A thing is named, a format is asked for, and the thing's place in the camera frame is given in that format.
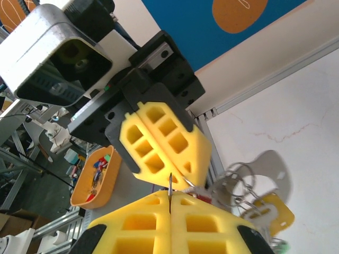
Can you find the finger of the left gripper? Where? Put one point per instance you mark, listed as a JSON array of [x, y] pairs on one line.
[[193, 153], [127, 124]]

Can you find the cardboard box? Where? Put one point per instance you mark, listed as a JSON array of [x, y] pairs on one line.
[[16, 225]]

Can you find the yellow key tag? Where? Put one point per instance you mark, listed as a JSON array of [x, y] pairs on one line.
[[280, 214]]

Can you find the red tagged key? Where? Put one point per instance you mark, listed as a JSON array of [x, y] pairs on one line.
[[170, 190]]

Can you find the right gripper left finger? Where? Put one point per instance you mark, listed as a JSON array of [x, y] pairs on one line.
[[159, 209]]

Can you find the aluminium side table rail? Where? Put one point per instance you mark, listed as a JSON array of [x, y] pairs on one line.
[[265, 84]]

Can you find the orange plastic bin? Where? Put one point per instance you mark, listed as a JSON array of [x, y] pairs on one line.
[[106, 182]]

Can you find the green key tag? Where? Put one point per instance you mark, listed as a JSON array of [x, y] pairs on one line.
[[280, 248]]

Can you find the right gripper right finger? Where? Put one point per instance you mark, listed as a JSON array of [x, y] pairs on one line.
[[180, 238]]

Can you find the metal key holder with rings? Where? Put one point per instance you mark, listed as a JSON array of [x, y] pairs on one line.
[[275, 164]]

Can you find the blue panel with orange oval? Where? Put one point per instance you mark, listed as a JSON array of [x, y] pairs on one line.
[[185, 26]]

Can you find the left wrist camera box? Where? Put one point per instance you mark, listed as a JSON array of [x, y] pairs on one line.
[[39, 39]]

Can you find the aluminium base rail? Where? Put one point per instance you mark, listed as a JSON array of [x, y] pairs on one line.
[[209, 148]]

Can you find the teal plastic container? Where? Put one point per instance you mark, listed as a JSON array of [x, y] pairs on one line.
[[71, 156]]

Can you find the red key tag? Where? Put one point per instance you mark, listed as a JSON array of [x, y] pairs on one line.
[[91, 198]]

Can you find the blue key tag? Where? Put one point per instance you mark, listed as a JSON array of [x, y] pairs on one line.
[[99, 162]]

